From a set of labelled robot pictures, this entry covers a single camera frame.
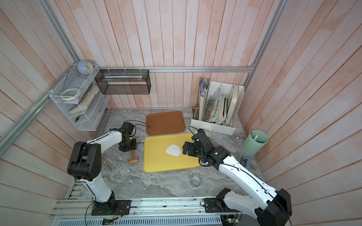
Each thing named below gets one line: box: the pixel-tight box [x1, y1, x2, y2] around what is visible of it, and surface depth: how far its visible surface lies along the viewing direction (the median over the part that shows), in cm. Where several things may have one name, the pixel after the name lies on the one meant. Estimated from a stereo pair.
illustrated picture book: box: [203, 94, 227, 123], surface depth 97 cm
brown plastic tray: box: [146, 111, 186, 136], surface depth 113 cm
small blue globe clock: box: [77, 60, 94, 76], surface depth 84 cm
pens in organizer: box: [191, 104, 200, 121], surface depth 100 cm
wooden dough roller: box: [127, 137, 140, 165], surface depth 92 cm
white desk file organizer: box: [190, 77, 245, 136], surface depth 101 cm
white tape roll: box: [59, 87, 81, 101], surface depth 75 cm
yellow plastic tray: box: [143, 133, 201, 173], surface depth 95 cm
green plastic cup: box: [241, 129, 270, 156], surface depth 88 cm
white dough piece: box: [165, 144, 181, 157], surface depth 97 cm
